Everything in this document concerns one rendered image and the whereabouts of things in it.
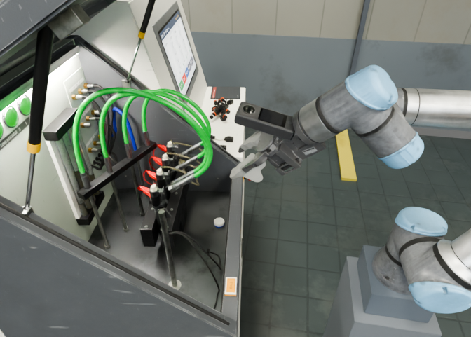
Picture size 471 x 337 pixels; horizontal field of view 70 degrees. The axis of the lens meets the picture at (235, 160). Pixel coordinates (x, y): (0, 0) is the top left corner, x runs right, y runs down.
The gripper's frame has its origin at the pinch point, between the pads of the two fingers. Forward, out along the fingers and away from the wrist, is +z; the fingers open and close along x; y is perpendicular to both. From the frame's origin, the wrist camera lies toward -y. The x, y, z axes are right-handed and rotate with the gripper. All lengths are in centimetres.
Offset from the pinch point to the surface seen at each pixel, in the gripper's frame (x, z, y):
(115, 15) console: 43, 26, -43
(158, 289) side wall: -26.6, 18.3, 1.9
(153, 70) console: 41, 32, -24
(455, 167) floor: 179, 28, 225
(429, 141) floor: 220, 43, 222
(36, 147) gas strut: -21.0, 2.9, -32.8
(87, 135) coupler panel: 20, 56, -28
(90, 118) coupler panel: 23, 52, -31
